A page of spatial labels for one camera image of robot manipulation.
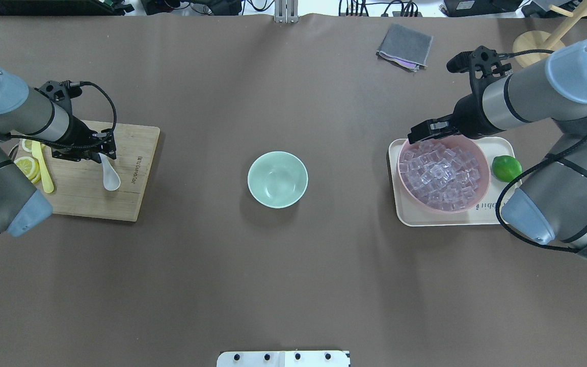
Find wooden mug tree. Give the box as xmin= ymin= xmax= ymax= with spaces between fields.
xmin=512 ymin=1 xmax=587 ymax=68

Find lemon slice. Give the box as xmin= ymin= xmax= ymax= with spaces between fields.
xmin=14 ymin=156 xmax=41 ymax=184

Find green lime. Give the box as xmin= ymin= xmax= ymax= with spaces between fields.
xmin=491 ymin=155 xmax=523 ymax=183

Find mint green bowl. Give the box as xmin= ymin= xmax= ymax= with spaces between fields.
xmin=247 ymin=151 xmax=308 ymax=209

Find pink bowl of ice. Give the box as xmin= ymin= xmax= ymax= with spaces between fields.
xmin=396 ymin=136 xmax=491 ymax=214

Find yellow plastic knife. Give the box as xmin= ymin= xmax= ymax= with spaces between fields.
xmin=31 ymin=140 xmax=55 ymax=194

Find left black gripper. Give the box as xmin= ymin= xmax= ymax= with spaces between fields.
xmin=51 ymin=128 xmax=117 ymax=163

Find bamboo cutting board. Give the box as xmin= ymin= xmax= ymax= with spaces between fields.
xmin=35 ymin=123 xmax=161 ymax=222

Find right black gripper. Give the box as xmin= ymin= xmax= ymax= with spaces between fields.
xmin=408 ymin=114 xmax=465 ymax=144

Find grey folded cloth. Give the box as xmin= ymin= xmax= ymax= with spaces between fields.
xmin=376 ymin=24 xmax=434 ymax=72

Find white ceramic spoon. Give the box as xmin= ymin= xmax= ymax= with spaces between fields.
xmin=98 ymin=153 xmax=121 ymax=191

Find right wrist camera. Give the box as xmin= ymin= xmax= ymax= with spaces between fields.
xmin=446 ymin=46 xmax=512 ymax=94

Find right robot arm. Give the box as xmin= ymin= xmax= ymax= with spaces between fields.
xmin=408 ymin=39 xmax=587 ymax=260

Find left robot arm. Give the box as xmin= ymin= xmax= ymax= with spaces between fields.
xmin=0 ymin=67 xmax=117 ymax=237

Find beige tray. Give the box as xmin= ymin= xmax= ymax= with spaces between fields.
xmin=388 ymin=139 xmax=507 ymax=227

